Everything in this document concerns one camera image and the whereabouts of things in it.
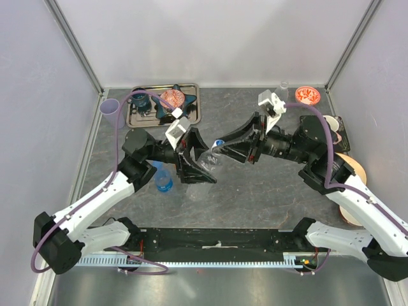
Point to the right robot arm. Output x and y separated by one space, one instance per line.
382 241

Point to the dark blue mug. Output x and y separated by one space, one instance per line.
140 101

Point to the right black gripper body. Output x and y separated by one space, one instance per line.
261 138

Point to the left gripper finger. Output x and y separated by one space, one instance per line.
195 144
200 175

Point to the steel tray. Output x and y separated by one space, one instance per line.
153 107

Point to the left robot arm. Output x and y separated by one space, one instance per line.
62 239

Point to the lilac plastic cup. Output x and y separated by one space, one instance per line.
110 110

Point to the white slotted cable duct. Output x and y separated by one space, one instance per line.
115 259

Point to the pink mug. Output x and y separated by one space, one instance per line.
334 126

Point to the beige bird plate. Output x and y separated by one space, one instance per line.
357 167

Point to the right aluminium frame post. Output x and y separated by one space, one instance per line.
355 38

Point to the dark floral square plate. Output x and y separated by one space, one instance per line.
342 143

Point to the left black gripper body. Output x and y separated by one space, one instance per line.
182 148

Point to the red patterned bowl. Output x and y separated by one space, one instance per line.
174 98

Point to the left aluminium frame post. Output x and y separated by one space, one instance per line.
73 42

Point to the orange floral small bowl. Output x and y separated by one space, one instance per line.
307 95

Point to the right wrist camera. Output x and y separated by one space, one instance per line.
273 108

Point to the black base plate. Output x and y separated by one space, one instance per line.
206 244

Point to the aluminium frame post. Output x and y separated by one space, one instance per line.
73 42
355 38

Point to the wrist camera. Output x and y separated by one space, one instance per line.
273 108
178 127

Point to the clear bottle blue cap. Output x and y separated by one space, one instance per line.
162 177

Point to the clear bottle green label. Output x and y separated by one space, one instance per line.
282 91

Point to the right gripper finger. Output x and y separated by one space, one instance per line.
246 133
240 151

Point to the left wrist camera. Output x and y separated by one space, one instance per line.
178 127

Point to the red white bowl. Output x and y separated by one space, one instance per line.
348 217

